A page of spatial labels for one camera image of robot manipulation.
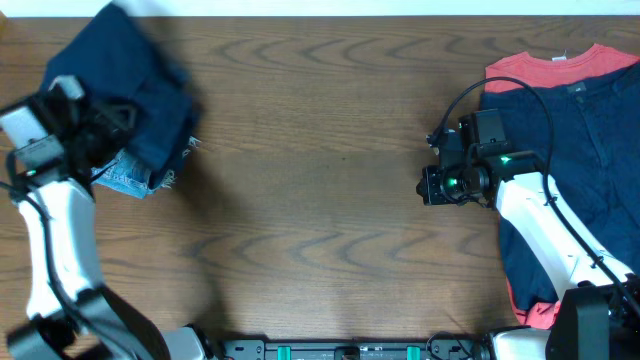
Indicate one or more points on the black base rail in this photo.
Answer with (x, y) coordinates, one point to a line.
(440, 346)

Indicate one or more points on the navy blue shorts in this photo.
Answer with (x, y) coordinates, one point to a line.
(113, 59)

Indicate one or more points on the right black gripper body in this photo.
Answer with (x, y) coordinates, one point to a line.
(450, 186)

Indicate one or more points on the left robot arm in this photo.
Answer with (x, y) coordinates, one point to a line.
(58, 139)

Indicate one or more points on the dark navy pants pile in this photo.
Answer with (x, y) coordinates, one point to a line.
(590, 130)

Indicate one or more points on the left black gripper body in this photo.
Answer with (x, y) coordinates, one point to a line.
(98, 142)

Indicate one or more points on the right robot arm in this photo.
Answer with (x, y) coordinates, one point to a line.
(598, 314)

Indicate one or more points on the folded light blue jeans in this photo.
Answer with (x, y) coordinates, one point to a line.
(127, 175)

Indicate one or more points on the red t-shirt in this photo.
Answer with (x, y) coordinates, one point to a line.
(598, 60)

